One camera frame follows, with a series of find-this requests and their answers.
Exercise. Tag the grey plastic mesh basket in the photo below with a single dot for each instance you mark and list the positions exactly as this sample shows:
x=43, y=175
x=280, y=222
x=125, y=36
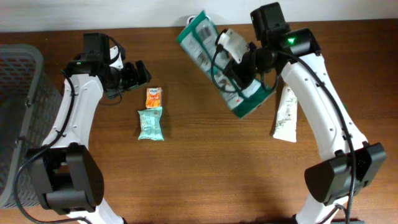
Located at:
x=29, y=106

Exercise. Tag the green wipes packet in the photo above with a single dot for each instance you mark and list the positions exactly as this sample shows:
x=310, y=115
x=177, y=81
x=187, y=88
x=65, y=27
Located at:
x=198, y=41

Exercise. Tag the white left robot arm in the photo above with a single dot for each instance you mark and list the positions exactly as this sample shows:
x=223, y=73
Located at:
x=65, y=176

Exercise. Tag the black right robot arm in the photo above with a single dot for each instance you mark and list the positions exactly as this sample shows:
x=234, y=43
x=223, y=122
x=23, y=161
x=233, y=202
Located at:
x=349, y=162

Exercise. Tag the teal small packet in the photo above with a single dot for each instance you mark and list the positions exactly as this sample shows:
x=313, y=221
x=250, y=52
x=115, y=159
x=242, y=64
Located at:
x=150, y=124

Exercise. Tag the orange small box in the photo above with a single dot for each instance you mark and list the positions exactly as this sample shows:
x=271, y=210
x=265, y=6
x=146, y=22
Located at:
x=154, y=97

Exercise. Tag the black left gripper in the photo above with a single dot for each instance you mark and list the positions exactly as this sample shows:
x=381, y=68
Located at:
x=130, y=78

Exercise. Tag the white cream tube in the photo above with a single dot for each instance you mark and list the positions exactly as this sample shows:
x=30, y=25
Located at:
x=286, y=119

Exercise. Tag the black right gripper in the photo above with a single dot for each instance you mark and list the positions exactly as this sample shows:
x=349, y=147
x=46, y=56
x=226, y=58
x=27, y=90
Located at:
x=244, y=76

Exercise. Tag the white barcode scanner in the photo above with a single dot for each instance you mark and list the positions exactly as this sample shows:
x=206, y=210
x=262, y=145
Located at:
x=190, y=19

